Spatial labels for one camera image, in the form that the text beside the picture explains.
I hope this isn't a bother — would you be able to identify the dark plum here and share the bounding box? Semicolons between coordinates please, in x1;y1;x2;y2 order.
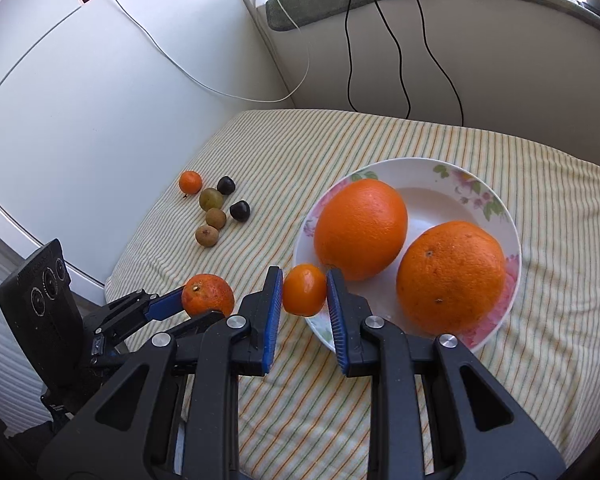
216;176;236;196
230;200;251;223

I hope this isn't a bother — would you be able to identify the brown longan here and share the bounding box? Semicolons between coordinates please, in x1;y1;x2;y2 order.
204;208;226;231
195;224;220;248

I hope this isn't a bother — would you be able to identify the white cable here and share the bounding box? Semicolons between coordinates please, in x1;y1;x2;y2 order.
94;0;311;104

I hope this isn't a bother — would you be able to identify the green-brown plum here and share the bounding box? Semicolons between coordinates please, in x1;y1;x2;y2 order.
199;188;224;211

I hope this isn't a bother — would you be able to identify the tiny kumquat orange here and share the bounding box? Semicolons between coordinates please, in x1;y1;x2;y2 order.
283;263;327;318

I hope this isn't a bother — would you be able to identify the small tangerine with stem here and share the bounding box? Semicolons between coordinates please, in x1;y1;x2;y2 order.
178;170;202;195

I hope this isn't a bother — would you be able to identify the large oval orange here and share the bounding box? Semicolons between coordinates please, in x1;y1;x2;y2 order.
313;179;408;281

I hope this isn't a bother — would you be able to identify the striped towel cloth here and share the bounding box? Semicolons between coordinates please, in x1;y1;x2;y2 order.
105;110;600;479

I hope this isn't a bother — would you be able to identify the black tracking camera left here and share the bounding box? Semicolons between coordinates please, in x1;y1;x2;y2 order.
0;240;98;414

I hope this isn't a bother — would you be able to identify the large round orange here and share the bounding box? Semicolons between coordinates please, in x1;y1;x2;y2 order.
396;221;506;335

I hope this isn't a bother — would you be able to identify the medium mandarin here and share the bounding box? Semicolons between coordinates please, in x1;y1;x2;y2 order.
181;274;235;318

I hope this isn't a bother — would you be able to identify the black cable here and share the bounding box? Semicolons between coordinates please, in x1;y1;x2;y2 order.
404;0;465;127
344;0;361;111
370;0;413;120

